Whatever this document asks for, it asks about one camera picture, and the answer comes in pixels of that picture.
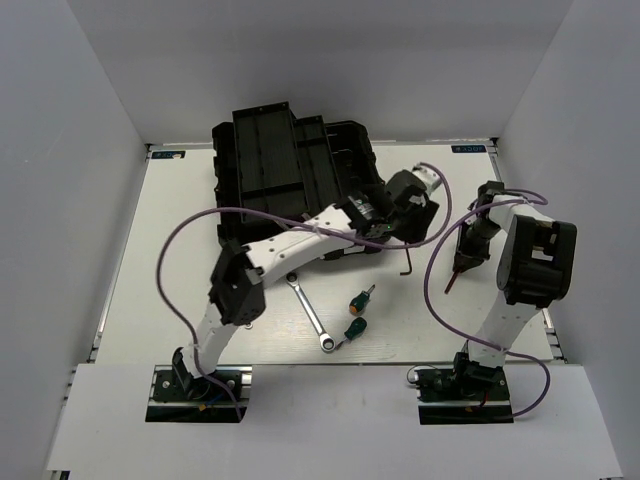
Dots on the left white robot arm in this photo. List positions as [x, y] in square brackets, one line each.
[243, 273]

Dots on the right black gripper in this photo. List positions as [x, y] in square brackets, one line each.
[475, 256]

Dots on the large silver ratchet wrench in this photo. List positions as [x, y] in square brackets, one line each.
[326, 341]

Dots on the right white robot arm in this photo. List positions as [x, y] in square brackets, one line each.
[534, 270]

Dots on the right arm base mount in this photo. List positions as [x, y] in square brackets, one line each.
[464, 394]

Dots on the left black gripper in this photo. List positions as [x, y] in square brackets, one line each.
[417, 229]

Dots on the black plastic toolbox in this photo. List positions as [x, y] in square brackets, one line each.
[267, 159]

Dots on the green screwdriver dark cap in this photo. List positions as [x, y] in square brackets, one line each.
[355, 330]

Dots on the green screwdriver orange cap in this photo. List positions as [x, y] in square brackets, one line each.
[360, 301]

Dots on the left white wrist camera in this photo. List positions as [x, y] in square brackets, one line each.
[428, 176]

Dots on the brown hex key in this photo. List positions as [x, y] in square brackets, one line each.
[451, 282]
[409, 266]

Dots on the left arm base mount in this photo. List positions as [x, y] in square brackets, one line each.
[175, 397]

